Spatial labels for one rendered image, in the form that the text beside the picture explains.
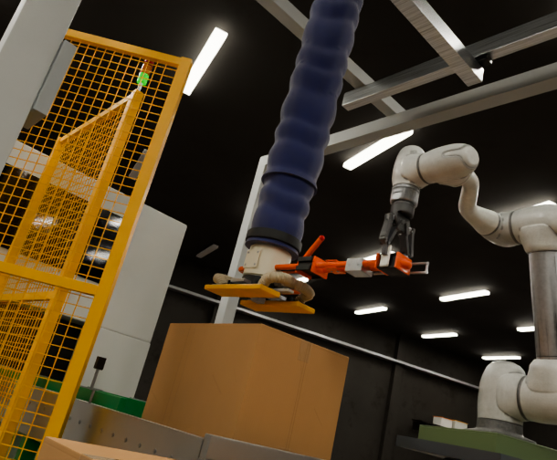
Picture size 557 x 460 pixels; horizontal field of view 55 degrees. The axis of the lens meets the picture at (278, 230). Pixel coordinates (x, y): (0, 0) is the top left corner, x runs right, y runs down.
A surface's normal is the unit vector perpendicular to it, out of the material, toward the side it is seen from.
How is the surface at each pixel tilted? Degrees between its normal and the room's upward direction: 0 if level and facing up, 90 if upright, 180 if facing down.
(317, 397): 90
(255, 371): 90
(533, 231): 109
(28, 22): 90
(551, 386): 99
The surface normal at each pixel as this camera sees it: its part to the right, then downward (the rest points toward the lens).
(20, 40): 0.67, -0.11
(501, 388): -0.71, -0.44
